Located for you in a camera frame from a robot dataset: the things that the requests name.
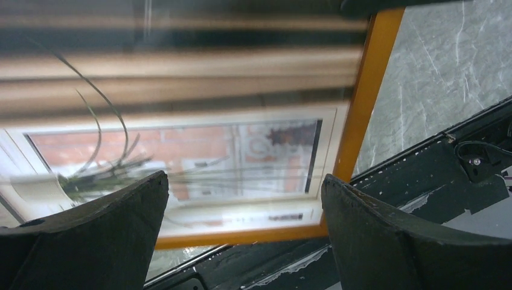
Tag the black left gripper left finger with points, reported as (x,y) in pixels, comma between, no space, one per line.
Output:
(103,244)

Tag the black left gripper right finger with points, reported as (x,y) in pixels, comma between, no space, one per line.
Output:
(378,246)

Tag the glossy room photo print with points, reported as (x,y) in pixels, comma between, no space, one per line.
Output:
(241,103)

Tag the wooden picture frame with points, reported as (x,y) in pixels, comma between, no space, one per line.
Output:
(379,43)

